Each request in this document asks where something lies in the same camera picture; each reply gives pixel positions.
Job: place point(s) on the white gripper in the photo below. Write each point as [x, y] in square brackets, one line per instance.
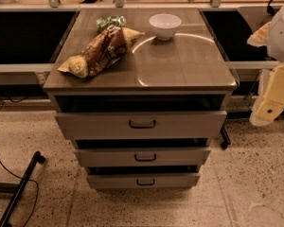
[281, 35]

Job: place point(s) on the grey top drawer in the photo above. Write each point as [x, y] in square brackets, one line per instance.
[141, 125]

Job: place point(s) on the grey drawer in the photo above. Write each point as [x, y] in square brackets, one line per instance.
[165, 180]
[142, 156]
[141, 125]

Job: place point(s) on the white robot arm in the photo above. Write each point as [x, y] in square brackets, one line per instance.
[270, 102]

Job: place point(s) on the grey drawer cabinet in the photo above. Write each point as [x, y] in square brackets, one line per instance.
[184, 74]

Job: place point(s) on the grey middle drawer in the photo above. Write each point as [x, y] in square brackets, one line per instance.
[142, 156]

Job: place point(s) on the grey bottom drawer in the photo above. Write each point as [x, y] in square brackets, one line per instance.
[165, 180]

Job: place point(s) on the black headphones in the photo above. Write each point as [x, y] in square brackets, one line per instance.
[272, 8]

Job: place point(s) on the black caster leg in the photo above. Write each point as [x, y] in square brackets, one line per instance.
[225, 138]

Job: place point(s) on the white bowl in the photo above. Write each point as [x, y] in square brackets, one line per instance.
[164, 26]

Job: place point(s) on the green snack bag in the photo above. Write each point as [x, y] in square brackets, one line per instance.
[104, 22]

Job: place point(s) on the brown yellow chip bag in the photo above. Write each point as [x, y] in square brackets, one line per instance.
[112, 44]

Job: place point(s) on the black stand leg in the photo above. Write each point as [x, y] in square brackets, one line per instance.
[17, 189]

